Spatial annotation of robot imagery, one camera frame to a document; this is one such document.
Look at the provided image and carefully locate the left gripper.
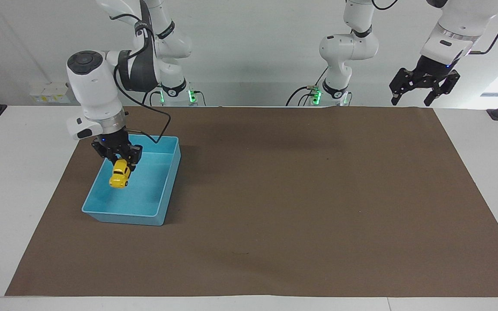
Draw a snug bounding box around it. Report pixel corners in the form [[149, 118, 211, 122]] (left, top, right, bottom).
[[389, 55, 461, 107]]

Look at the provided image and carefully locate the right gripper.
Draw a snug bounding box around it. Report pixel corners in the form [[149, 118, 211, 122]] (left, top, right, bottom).
[[91, 130, 143, 172]]

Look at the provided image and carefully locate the yellow toy beetle car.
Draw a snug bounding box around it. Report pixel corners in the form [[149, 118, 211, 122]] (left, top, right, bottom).
[[109, 159, 131, 189]]

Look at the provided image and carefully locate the light blue plastic bin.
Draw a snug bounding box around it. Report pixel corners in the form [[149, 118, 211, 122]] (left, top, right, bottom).
[[81, 135, 182, 227]]

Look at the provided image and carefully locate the black cable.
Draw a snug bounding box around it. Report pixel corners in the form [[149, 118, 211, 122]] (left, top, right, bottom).
[[286, 67, 329, 107], [469, 0, 498, 56], [371, 0, 400, 11], [114, 17, 172, 144]]

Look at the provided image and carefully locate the white wall socket box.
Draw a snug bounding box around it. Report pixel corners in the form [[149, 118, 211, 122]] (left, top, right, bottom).
[[29, 82, 70, 104]]

